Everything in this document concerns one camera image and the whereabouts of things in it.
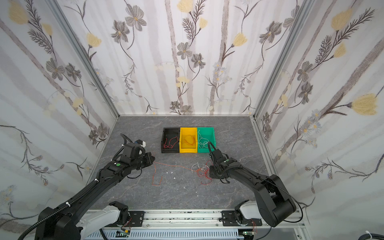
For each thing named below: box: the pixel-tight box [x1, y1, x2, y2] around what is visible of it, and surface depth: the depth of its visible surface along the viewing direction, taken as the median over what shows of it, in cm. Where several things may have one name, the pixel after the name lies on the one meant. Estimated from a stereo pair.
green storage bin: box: [197, 127, 216, 153], surface depth 106 cm
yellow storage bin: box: [179, 127, 198, 154], surface depth 104 cm
